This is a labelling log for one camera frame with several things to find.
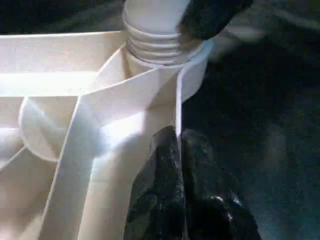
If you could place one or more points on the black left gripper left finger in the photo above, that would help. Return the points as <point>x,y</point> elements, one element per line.
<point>157,190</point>

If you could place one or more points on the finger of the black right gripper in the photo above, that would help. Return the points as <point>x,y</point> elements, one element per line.
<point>212,17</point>

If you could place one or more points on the white plastic table leg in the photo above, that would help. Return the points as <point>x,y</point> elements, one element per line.
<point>155,32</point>

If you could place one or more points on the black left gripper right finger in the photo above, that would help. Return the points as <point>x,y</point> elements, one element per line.
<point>212,197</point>

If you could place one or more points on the white plastic table top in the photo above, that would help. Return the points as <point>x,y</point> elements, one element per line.
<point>75,125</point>

